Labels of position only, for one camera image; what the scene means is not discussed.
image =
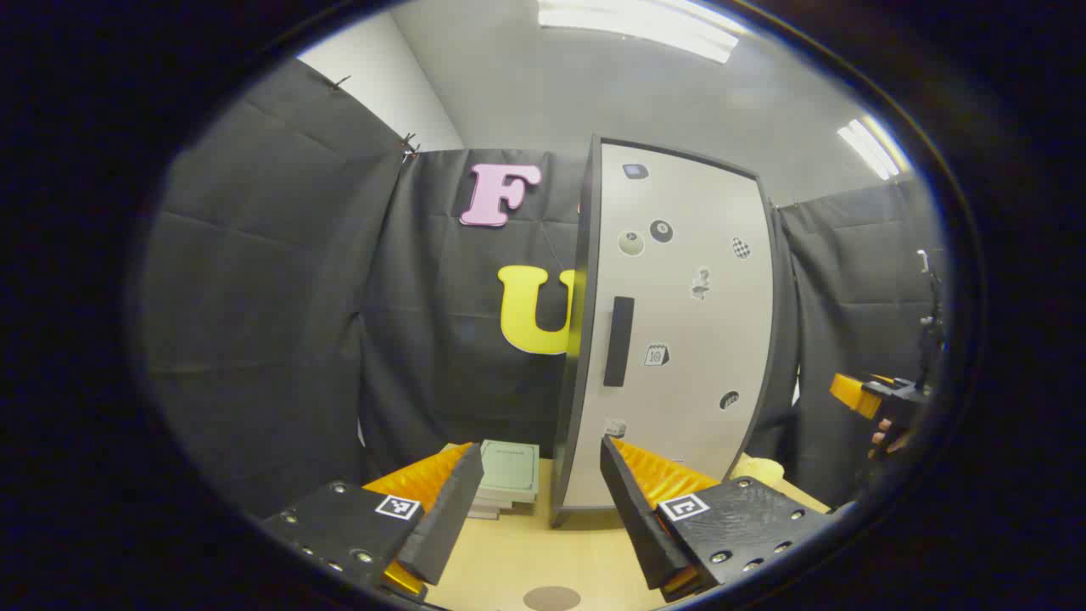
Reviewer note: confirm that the black backdrop cloth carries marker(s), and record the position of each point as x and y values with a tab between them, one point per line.
280	297

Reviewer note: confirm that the round brown coaster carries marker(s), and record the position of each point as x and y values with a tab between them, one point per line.
551	599

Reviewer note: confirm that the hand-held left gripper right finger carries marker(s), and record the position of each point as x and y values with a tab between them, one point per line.
636	518

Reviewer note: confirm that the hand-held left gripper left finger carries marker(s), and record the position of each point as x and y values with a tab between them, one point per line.
441	526

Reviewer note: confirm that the brown cover book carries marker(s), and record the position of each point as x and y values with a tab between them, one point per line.
509	501
482	512

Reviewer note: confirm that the white cabinet door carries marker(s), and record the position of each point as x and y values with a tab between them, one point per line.
687	314

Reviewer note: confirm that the black metal stand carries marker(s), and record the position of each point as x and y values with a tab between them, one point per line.
933	322

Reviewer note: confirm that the ceiling light panel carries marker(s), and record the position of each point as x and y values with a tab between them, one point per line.
870	148
636	21

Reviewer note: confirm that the green book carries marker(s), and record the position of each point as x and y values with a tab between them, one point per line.
509	467

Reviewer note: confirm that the dark grey cabinet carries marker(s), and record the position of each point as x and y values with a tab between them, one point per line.
585	339

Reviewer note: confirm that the yellow plush toy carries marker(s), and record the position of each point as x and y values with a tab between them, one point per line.
759	471

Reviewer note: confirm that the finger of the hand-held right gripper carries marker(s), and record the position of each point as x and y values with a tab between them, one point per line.
853	395

